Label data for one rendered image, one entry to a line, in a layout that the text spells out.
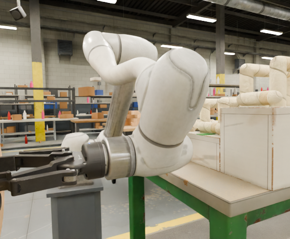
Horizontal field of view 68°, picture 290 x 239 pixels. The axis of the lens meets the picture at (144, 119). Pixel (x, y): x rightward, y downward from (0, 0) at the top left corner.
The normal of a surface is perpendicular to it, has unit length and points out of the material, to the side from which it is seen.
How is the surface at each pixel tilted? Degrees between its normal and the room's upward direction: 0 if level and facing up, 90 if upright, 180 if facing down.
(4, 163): 100
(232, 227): 90
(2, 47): 90
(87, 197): 90
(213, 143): 90
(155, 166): 120
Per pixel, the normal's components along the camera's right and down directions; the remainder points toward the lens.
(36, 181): 0.50, 0.20
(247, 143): -0.91, 0.04
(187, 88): 0.08, 0.35
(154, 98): -0.79, 0.18
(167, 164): 0.37, 0.58
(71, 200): 0.29, 0.04
